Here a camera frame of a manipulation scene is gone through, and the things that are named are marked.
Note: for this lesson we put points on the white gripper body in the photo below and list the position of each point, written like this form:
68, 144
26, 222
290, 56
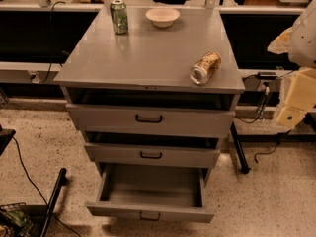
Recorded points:
303, 41

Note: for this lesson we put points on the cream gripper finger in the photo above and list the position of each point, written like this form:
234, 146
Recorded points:
289, 116

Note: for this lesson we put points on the grey drawer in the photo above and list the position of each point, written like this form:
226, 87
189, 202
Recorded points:
151, 112
151, 193
157, 150

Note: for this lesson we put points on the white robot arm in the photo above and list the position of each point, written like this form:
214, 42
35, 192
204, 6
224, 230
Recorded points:
299, 42

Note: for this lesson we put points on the grey drawer cabinet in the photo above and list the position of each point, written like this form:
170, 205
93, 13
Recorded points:
148, 58

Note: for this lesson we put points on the black power adapter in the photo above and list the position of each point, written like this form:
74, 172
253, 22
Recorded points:
266, 75

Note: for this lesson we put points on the black table leg right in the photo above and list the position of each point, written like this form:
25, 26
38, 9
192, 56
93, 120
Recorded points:
241, 156

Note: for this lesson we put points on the tan lying soda can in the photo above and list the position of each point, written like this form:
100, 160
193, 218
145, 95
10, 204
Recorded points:
205, 68

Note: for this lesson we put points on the white bowl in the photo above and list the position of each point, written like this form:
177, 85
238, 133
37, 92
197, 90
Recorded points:
162, 17

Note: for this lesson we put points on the green soda can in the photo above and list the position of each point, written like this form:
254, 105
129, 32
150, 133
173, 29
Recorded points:
119, 17

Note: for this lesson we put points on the black stand leg left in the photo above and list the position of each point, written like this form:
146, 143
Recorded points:
60, 182

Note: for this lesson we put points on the wire basket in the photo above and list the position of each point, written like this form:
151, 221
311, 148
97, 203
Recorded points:
14, 221

